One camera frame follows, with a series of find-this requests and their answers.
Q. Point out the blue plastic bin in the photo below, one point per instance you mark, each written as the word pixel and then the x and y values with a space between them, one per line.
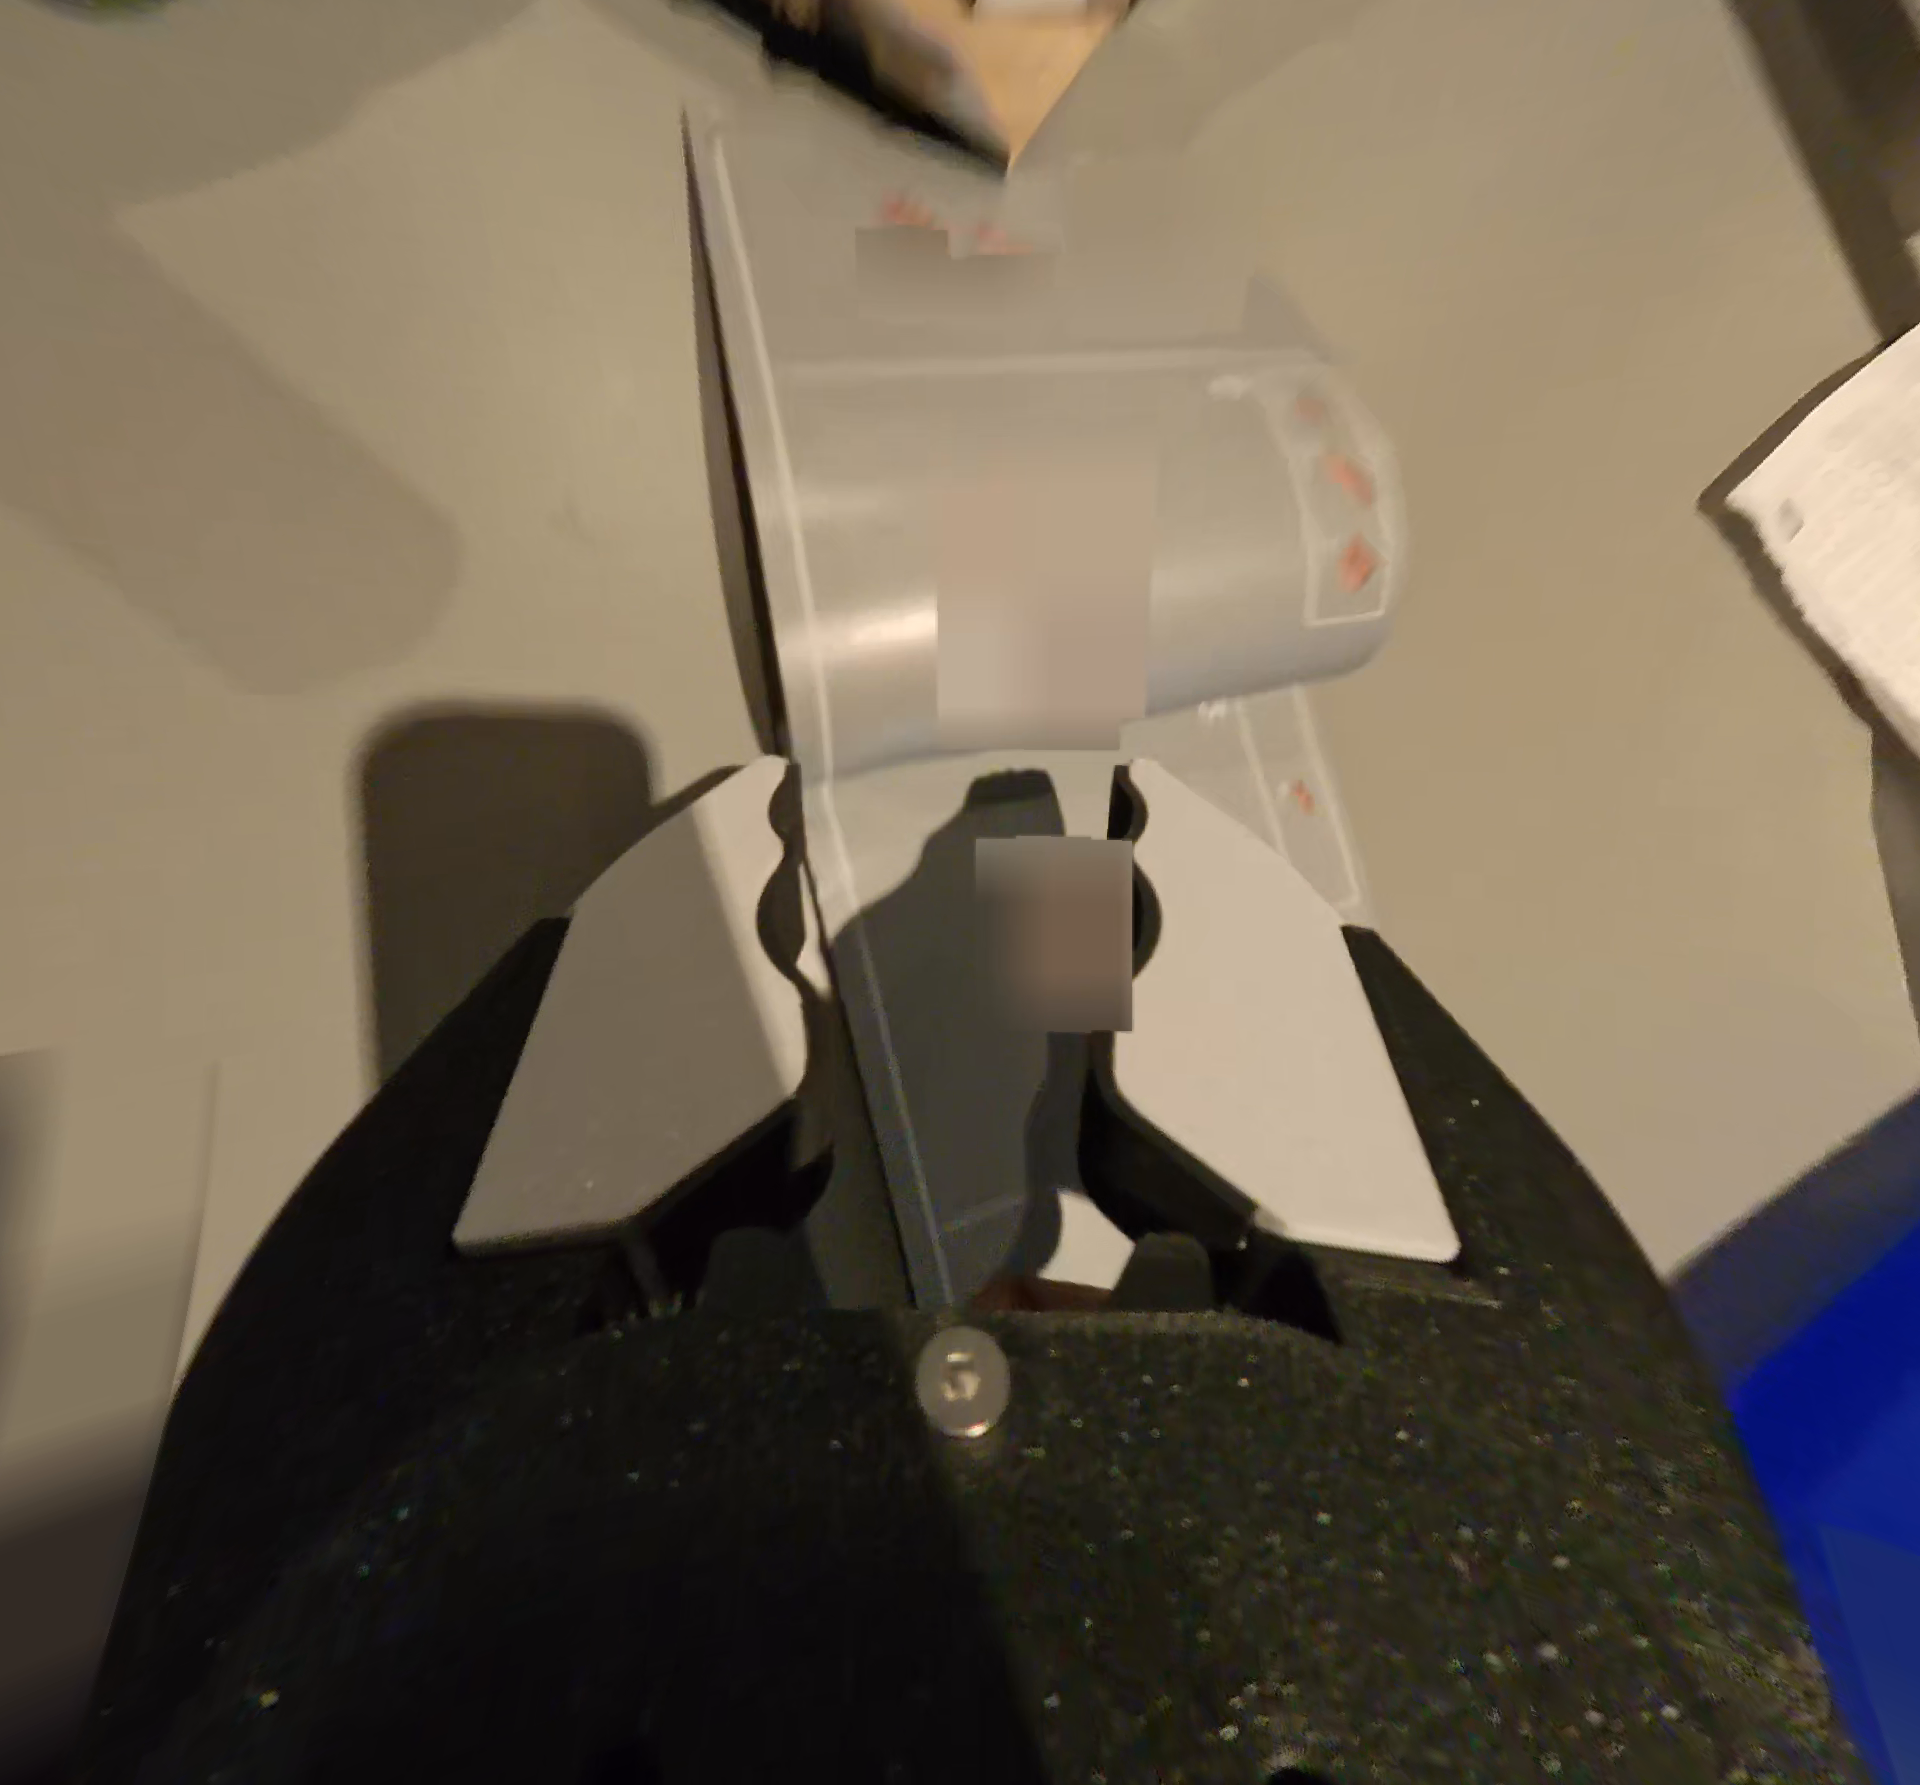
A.
pixel 1829 1442

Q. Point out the cardboard box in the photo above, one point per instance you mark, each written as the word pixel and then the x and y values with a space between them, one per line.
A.
pixel 1035 76

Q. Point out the printed white paper bag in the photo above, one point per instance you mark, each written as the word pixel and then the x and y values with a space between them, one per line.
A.
pixel 1845 525

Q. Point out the grey instruction booklet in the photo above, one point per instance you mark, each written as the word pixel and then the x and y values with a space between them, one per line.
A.
pixel 869 539

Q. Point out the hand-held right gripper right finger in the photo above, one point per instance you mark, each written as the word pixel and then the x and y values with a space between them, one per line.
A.
pixel 1274 1066

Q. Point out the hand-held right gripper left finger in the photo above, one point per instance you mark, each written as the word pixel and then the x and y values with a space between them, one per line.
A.
pixel 647 1049

